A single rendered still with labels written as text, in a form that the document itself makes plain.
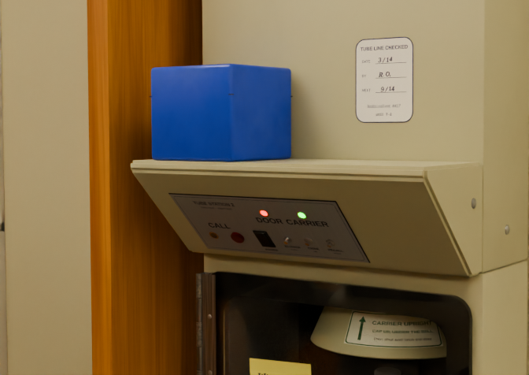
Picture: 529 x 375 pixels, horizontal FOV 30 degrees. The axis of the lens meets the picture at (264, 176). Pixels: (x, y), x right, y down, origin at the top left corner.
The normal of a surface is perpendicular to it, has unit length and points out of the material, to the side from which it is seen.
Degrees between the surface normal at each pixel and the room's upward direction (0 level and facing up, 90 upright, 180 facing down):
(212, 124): 90
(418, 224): 135
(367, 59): 90
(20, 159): 90
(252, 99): 90
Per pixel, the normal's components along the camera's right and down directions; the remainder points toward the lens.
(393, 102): -0.58, 0.04
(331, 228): -0.40, 0.74
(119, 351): 0.82, 0.03
